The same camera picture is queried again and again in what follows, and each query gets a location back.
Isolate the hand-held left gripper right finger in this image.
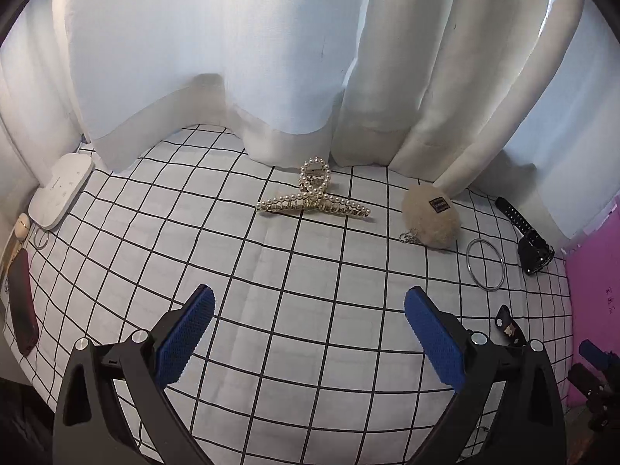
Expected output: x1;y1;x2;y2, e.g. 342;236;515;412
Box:
404;286;567;465

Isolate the black wristwatch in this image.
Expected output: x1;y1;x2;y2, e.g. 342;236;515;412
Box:
494;196;555;277

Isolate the beige fluffy pompom keychain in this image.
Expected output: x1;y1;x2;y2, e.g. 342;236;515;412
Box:
398;185;461;251

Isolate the dark red case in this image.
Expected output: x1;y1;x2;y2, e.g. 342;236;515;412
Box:
7;249;40;357

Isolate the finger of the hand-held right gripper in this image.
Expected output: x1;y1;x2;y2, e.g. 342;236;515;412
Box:
579;340;612;368
567;363;620;433

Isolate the pearl hair claw clip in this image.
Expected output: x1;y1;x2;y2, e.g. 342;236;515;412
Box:
256;156;371;221

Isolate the white flat device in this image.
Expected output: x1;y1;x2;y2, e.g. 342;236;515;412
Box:
28;153;95;231

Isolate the silver bangle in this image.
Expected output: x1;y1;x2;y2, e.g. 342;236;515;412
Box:
466;239;505;293

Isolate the black floral hair clip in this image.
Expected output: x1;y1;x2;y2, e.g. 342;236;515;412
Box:
493;304;526;348

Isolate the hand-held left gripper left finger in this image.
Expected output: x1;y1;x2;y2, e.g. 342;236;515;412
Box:
52;285;216;465

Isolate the pink plastic bin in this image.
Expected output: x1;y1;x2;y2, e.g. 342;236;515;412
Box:
564;225;620;410

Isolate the white checked bedsheet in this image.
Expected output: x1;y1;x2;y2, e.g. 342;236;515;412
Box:
0;123;575;465

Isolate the white sheer curtain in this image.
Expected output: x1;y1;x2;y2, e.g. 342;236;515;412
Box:
0;0;620;248

